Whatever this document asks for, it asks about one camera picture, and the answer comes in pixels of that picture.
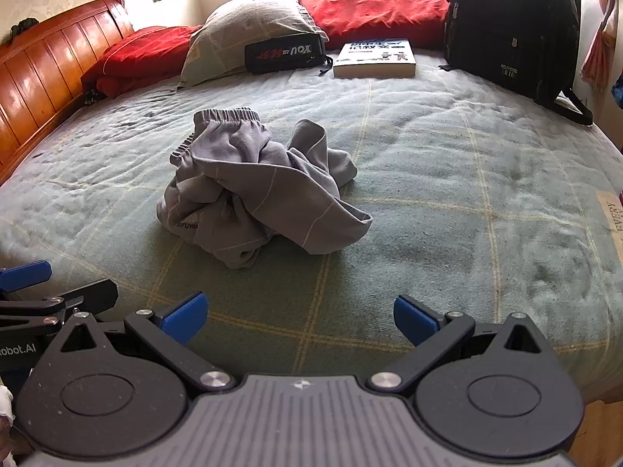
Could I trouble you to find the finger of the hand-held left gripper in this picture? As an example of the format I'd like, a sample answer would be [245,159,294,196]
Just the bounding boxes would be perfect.
[0,259,53,297]
[0,279,120,327]

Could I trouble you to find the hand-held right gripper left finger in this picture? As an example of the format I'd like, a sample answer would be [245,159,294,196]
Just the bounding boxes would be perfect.
[61,291,238,394]

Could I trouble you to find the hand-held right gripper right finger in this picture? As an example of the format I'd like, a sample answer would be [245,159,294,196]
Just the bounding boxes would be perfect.
[366,295,541,395]

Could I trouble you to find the grey pants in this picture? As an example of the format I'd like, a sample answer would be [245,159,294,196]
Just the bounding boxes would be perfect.
[157,108,373,270]

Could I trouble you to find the green plaid blanket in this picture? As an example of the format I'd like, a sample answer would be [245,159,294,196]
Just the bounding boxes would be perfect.
[0,51,623,404]

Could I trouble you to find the wooden headboard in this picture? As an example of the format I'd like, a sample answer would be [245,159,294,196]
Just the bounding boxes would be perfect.
[0,0,136,183]

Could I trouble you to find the dark object on headboard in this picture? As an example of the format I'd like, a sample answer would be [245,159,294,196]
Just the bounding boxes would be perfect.
[11,18,39,40]

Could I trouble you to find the white and blue book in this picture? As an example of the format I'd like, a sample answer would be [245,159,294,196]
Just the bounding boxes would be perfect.
[333,40,417,79]

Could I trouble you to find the black pouch with red print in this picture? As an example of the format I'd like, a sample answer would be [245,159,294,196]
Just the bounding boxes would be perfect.
[244,34,334,76]

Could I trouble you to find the grey green pillow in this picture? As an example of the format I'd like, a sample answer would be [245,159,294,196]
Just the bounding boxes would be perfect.
[178,0,329,89]

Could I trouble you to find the black backpack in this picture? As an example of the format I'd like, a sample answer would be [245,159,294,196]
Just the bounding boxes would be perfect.
[439,0,595,126]

